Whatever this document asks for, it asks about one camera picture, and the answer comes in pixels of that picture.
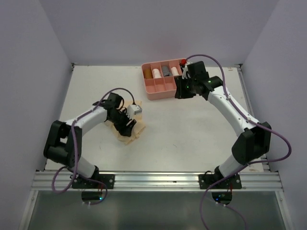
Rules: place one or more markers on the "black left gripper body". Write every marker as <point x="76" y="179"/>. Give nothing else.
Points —
<point x="120" y="119"/>

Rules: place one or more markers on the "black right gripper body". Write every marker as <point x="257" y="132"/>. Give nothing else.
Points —
<point x="193" y="82"/>

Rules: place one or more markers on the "beige underwear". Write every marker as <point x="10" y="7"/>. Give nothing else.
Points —
<point x="137" y="130"/>

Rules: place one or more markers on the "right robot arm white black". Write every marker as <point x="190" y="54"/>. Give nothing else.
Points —
<point x="252" y="141"/>

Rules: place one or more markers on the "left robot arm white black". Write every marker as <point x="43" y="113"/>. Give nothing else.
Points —
<point x="64" y="141"/>

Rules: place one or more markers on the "grey rolled underwear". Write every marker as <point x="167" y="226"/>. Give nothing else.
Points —
<point x="166" y="71"/>

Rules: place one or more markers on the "brown rolled underwear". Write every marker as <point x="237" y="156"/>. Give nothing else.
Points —
<point x="147" y="73"/>

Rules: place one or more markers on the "pink divided organizer tray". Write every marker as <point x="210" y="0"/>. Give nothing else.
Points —
<point x="164" y="87"/>

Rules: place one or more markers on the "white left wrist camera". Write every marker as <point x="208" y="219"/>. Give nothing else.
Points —
<point x="133" y="110"/>

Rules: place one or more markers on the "right wrist camera red cap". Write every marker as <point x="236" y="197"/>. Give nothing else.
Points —
<point x="183" y="63"/>

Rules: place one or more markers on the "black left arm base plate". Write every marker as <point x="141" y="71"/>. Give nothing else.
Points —
<point x="100" y="181"/>

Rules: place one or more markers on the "aluminium table frame rail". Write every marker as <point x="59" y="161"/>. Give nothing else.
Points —
<point x="181" y="139"/>

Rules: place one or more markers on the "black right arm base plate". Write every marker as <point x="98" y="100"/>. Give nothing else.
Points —
<point x="214" y="180"/>

